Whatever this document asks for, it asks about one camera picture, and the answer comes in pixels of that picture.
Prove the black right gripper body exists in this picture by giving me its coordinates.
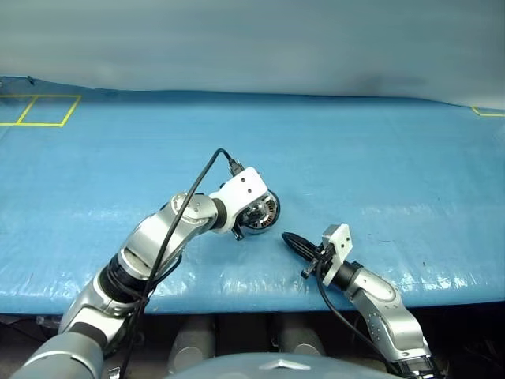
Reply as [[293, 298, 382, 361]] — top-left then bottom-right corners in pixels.
[[301, 242, 337, 280]]

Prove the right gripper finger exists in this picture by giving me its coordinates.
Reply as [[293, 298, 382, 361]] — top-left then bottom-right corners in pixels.
[[281, 235, 317, 264], [283, 231, 321, 256]]

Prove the motor housing with copper windings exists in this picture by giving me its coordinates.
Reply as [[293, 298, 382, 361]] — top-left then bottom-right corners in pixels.
[[239, 189, 283, 238]]

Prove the grey rounded cylinder shape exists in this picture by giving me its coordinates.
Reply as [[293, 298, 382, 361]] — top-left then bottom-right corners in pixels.
[[275, 313, 327, 355], [167, 314, 216, 374]]

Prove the blue foam table sheet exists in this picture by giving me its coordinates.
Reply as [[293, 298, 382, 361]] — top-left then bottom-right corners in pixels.
[[0, 75, 505, 316]]

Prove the grey robot torso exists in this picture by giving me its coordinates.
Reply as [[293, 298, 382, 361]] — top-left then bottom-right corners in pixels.
[[165, 352, 395, 379]]

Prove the white foam backdrop sheet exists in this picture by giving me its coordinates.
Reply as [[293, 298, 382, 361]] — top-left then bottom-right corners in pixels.
[[0, 0, 505, 110]]

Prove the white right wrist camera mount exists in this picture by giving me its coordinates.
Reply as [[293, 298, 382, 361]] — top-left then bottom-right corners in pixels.
[[320, 223, 354, 287]]

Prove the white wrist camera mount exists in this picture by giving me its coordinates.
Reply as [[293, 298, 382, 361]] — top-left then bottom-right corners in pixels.
[[320, 223, 354, 287], [208, 167, 270, 235]]

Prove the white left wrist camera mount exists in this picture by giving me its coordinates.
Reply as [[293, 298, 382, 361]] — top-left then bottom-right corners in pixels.
[[208, 167, 270, 235]]

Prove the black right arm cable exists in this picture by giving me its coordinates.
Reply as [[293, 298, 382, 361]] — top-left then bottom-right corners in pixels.
[[315, 262, 400, 376]]

